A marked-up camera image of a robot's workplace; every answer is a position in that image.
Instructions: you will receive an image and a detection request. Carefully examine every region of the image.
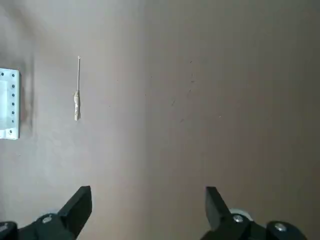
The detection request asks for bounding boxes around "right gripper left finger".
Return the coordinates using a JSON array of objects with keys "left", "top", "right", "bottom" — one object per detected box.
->
[{"left": 0, "top": 185, "right": 93, "bottom": 240}]

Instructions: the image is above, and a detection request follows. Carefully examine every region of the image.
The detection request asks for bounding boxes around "white test tube rack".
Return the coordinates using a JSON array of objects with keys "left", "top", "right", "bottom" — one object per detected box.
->
[{"left": 0, "top": 67, "right": 20, "bottom": 140}]

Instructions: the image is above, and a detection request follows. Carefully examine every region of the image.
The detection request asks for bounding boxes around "twisted wire test tube brush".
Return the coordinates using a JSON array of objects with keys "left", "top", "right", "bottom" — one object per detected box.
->
[{"left": 73, "top": 55, "right": 82, "bottom": 123}]

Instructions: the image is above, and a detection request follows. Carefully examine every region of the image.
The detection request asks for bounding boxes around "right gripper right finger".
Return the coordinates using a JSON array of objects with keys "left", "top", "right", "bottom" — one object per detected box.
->
[{"left": 199, "top": 186, "right": 307, "bottom": 240}]

